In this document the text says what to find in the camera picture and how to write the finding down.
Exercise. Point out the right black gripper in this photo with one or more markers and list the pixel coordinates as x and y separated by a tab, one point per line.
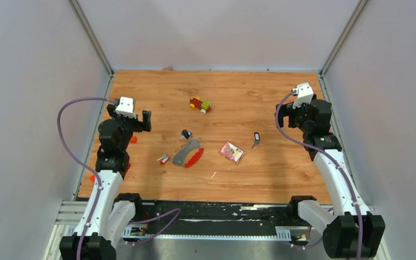
287	110

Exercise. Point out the key with blue tag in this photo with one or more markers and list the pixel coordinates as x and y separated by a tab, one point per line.
185	134

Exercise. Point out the colourful toy brick car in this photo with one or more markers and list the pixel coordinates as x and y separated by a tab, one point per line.
203	106

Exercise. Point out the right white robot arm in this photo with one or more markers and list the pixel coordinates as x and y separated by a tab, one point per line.
351	230

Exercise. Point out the metal key holder red handle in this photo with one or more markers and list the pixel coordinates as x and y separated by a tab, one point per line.
189	153

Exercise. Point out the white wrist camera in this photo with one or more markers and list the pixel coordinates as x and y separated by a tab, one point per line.
304	95
126	107

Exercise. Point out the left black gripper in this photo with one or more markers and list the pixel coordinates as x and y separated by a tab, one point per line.
145	124

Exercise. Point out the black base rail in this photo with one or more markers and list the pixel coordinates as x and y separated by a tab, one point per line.
216	220

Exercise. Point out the key with red tag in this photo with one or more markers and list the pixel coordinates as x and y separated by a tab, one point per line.
164	159

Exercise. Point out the pink card packet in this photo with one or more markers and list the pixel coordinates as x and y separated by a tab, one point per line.
231	152

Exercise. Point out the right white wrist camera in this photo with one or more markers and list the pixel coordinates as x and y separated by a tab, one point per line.
304	95

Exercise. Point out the small orange brick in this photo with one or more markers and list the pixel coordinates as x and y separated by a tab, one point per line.
133	140

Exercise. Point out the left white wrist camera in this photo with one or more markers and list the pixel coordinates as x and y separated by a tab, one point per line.
126	107

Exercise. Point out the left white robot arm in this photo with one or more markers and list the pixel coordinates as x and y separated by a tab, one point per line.
100	229

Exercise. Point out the key with black tag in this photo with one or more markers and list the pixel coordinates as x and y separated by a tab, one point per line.
257	139

